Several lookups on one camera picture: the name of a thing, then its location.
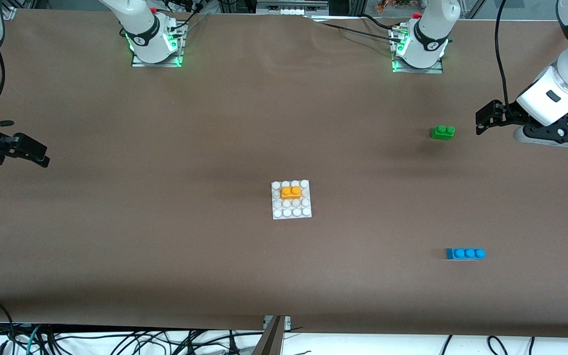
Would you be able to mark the dark diagonal table beam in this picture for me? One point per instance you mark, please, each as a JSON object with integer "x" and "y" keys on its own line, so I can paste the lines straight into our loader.
{"x": 269, "y": 342}

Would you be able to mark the metal table edge bracket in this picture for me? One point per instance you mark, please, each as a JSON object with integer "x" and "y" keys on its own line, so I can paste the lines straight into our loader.
{"x": 288, "y": 323}

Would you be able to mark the white power strip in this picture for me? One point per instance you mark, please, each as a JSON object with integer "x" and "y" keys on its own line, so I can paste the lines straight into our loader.
{"x": 289, "y": 10}

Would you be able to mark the aluminium frame profile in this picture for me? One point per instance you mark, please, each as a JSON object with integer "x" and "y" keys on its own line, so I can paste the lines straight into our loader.
{"x": 9, "y": 10}

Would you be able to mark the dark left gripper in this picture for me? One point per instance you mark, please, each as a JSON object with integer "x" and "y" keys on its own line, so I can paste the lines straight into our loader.
{"x": 509, "y": 114}

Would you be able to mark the yellow two-stud block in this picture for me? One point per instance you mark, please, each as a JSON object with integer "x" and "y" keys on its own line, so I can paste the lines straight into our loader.
{"x": 291, "y": 193}

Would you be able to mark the green two-stud block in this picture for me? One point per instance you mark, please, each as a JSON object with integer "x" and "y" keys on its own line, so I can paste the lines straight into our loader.
{"x": 443, "y": 133}

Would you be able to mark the brown table cover sheet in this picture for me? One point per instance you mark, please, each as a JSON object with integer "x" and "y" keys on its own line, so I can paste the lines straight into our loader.
{"x": 215, "y": 271}

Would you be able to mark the blue three-stud block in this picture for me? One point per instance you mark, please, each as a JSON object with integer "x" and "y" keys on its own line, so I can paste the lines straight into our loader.
{"x": 464, "y": 254}

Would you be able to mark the white studded base plate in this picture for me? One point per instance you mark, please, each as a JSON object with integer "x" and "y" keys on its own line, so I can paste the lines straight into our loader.
{"x": 294, "y": 209}

